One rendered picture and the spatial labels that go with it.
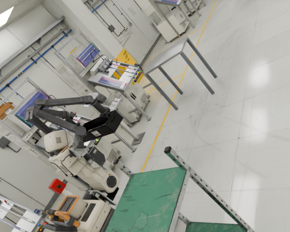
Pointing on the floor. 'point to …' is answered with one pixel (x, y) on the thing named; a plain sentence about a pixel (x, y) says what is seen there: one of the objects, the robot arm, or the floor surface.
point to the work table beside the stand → (160, 59)
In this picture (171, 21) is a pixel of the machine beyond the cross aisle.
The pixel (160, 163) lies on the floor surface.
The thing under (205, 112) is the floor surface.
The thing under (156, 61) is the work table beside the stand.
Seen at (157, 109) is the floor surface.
